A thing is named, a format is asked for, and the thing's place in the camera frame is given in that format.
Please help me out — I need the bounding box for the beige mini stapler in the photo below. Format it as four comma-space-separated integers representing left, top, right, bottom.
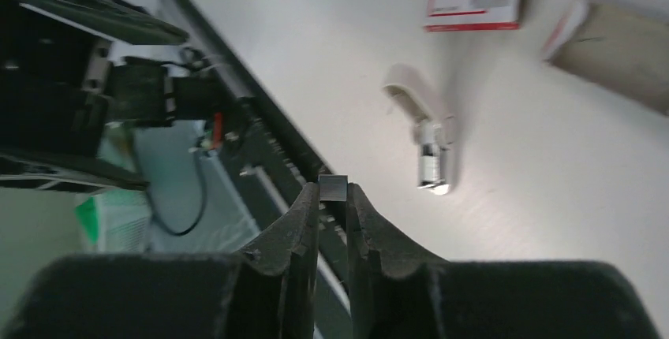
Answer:
382, 63, 457, 196

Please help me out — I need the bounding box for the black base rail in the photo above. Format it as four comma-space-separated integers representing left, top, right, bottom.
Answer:
160, 0, 353, 338

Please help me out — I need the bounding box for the silver staple strip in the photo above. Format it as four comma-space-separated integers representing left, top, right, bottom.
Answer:
318, 174, 349, 202

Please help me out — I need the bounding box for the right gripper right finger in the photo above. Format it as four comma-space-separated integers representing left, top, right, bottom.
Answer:
346, 184, 660, 338

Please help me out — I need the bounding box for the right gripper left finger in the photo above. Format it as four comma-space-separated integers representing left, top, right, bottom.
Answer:
1, 183, 320, 338

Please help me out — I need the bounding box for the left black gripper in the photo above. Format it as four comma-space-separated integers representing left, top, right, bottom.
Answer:
1, 0, 189, 193

